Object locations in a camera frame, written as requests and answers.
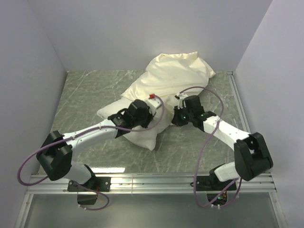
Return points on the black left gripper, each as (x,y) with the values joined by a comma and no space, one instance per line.
(150,116)

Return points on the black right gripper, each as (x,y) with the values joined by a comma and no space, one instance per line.
(175,119)

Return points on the white pillow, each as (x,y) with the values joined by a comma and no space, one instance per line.
(146,139)

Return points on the cream pillowcase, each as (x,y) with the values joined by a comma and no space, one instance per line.
(168,74)

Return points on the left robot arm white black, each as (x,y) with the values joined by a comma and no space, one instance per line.
(56,157)

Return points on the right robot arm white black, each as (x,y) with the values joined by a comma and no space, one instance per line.
(251,154)

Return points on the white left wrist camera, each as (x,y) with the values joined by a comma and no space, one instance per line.
(154,103)

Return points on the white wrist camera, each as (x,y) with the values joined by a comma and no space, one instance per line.
(180,97)
(154,103)

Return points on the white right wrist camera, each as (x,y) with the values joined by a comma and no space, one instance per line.
(180,97)

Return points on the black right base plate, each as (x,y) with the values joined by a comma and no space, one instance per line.
(202,183)

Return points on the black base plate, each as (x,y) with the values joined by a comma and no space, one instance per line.
(101,184)
(202,183)

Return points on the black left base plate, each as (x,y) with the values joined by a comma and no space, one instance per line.
(101,184)

